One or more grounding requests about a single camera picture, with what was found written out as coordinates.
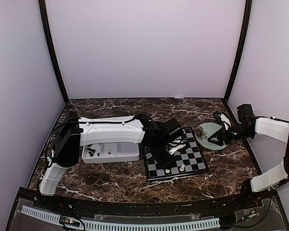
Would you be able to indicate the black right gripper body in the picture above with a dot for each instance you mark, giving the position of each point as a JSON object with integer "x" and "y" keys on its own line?
{"x": 241, "y": 134}

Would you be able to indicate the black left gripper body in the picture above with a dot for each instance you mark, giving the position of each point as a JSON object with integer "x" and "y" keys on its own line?
{"x": 158, "y": 153}

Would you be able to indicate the white chess king piece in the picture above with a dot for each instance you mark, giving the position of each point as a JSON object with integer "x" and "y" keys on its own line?
{"x": 182, "y": 167}

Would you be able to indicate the black and grey chessboard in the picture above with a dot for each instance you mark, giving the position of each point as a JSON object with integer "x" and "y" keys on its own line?
{"x": 190, "y": 155}

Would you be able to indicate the white plastic parts tray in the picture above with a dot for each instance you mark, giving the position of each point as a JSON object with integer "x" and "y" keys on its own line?
{"x": 113, "y": 152}

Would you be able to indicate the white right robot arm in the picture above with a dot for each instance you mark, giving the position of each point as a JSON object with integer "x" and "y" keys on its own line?
{"x": 272, "y": 152}

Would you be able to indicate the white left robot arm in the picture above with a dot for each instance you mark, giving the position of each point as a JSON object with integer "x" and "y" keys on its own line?
{"x": 106, "y": 140}

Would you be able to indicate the pile of black chess pieces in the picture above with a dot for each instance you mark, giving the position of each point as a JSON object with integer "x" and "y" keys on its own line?
{"x": 93, "y": 150}

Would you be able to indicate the light blue flower plate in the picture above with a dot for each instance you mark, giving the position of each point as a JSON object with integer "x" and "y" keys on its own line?
{"x": 206, "y": 130}

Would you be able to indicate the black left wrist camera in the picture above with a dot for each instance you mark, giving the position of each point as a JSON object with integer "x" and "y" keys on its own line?
{"x": 173, "y": 129}

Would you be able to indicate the black front rail base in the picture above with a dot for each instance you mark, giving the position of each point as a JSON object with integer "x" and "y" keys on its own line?
{"x": 88, "y": 208}

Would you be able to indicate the white slotted cable duct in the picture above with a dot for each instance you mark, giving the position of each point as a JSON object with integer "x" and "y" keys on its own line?
{"x": 82, "y": 224}

